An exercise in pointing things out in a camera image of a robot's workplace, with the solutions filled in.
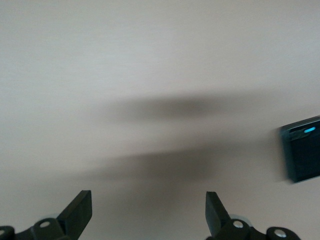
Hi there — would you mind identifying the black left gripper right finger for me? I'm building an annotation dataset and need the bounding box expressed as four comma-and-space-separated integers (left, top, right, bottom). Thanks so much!
205, 191, 300, 240

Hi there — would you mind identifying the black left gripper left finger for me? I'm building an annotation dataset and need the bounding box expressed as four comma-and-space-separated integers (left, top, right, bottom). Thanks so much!
0, 189, 93, 240

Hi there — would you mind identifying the small black flip phone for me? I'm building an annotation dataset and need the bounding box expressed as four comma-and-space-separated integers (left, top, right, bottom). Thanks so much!
278, 115, 320, 185

